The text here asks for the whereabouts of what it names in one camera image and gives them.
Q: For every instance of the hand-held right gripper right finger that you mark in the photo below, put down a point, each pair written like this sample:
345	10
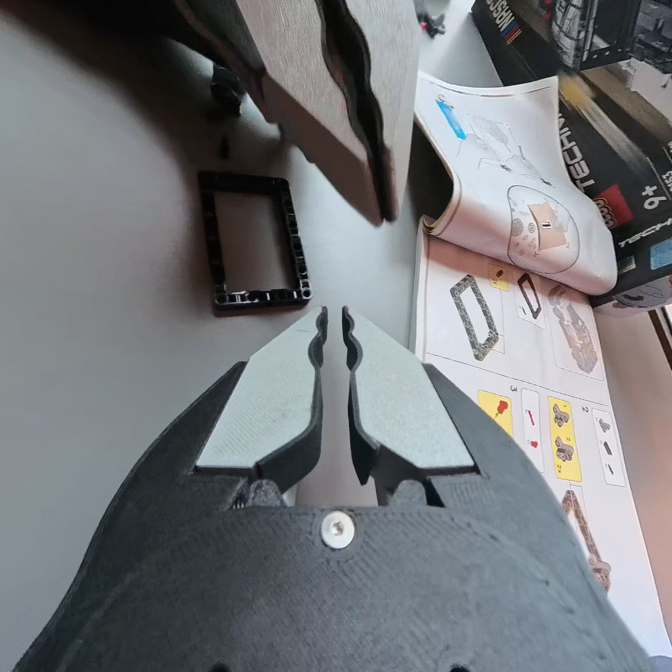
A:
409	414

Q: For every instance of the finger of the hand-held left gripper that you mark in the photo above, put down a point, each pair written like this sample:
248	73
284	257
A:
396	63
299	78

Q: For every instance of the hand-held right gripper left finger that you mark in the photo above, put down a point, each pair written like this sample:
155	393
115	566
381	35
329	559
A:
252	414

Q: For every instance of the black rectangular lego frame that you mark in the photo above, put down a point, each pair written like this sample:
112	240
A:
297	241

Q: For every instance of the pile of loose lego pieces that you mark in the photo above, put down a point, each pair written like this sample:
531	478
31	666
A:
433	18

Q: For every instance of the black round lego piece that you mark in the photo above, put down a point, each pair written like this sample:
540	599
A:
227	89

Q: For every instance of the lego instruction booklet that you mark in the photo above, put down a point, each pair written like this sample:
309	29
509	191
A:
472	367

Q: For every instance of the black lego set box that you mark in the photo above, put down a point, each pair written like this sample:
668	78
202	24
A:
603	131

